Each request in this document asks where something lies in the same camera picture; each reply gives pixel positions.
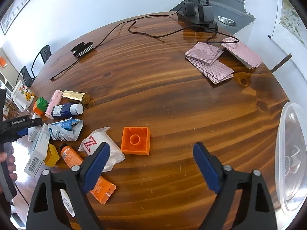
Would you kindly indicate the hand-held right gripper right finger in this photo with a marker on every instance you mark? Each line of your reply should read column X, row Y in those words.
column 207, row 167

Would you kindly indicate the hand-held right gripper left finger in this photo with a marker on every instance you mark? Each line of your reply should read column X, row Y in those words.
column 96, row 167

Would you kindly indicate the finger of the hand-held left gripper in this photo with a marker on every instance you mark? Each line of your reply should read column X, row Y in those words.
column 21, row 132

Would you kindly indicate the blue white medicine box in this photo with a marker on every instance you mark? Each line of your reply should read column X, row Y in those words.
column 38, row 148

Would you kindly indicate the orange tube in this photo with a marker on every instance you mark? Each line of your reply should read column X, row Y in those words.
column 69, row 157

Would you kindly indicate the white tissue packet red print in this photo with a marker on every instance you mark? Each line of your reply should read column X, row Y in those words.
column 100, row 136

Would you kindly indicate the green orange building block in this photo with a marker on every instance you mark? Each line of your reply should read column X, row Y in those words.
column 42, row 103

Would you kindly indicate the yellow building block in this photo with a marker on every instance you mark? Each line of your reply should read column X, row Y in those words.
column 51, row 157

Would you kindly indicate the clear plastic bowl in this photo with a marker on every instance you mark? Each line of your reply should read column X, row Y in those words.
column 287, row 129

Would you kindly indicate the wooden desktop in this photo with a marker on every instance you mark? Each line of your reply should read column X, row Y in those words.
column 168, row 95

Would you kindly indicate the person's left hand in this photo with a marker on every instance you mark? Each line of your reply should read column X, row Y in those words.
column 11, row 164

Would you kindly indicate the white cartoon cup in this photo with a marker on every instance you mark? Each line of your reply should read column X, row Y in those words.
column 24, row 93

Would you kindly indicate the crumpled blue white packet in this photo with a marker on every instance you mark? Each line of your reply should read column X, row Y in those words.
column 62, row 129

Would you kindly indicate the pink tube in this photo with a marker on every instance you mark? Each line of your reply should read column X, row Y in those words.
column 54, row 100

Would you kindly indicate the blue bottle white cap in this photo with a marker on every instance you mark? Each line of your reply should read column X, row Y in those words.
column 64, row 109

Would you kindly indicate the black metal chair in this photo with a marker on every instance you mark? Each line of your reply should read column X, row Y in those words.
column 45, row 51
column 25, row 73

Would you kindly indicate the gold cylinder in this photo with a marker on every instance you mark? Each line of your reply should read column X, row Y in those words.
column 74, row 95

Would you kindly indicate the orange box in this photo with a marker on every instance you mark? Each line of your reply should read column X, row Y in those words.
column 2, row 61

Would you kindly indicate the pink playing card stack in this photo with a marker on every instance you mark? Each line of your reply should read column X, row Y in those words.
column 213, row 71
column 203, row 52

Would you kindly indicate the black white striped pouch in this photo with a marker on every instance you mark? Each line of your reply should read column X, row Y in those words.
column 82, row 49

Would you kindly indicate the pink striped cloth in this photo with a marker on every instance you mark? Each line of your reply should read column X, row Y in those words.
column 242, row 52

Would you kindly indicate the brown wooden bar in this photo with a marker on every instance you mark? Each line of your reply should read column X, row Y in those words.
column 281, row 62

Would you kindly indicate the foil tray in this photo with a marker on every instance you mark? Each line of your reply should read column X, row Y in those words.
column 226, row 20

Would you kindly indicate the grey charger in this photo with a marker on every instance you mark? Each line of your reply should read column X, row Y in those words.
column 204, row 13
column 188, row 8

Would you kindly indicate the framed wall picture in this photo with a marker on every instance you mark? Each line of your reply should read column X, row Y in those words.
column 14, row 12

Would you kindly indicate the wall scroll painting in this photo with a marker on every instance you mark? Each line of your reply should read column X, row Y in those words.
column 290, row 16

